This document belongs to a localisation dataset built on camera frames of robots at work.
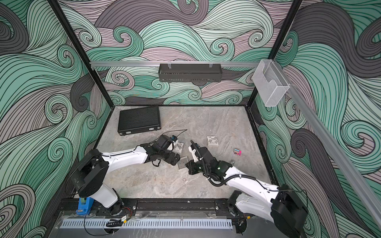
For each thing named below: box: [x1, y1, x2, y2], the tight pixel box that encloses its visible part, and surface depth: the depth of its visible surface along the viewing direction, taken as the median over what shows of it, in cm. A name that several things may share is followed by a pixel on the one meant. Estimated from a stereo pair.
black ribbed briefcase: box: [117, 106, 162, 136], surface depth 106 cm
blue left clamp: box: [75, 196, 95, 216], surface depth 73 cm
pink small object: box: [234, 148, 242, 157], surface depth 94 cm
